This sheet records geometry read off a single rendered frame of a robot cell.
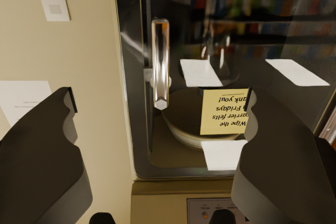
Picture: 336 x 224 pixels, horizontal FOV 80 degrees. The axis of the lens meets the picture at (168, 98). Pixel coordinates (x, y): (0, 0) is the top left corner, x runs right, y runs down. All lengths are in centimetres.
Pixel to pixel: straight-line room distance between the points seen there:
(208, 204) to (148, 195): 11
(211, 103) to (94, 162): 86
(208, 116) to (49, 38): 61
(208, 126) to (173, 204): 16
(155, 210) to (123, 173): 72
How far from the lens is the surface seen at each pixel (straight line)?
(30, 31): 80
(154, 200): 39
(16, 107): 98
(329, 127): 39
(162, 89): 20
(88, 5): 71
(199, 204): 40
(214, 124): 30
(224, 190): 40
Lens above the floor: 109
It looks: 32 degrees up
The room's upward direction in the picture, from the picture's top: 179 degrees counter-clockwise
